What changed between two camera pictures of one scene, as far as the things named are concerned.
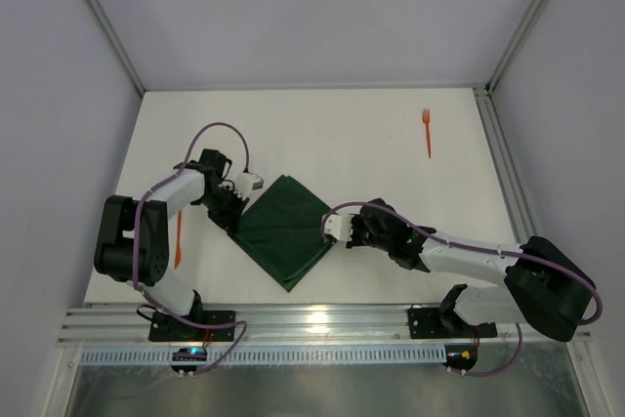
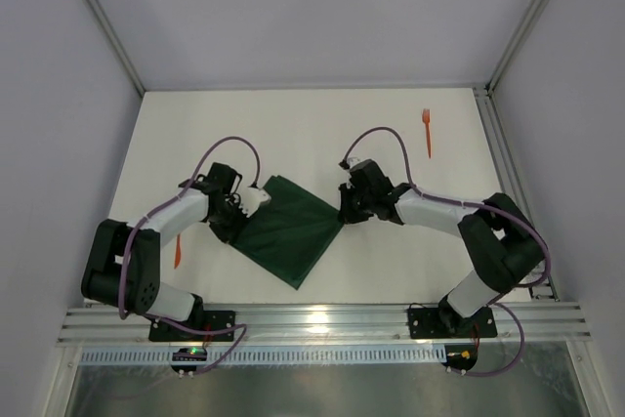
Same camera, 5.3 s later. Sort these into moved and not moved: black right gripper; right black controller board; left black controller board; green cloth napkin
Moved: black right gripper
Not moved: left black controller board; green cloth napkin; right black controller board
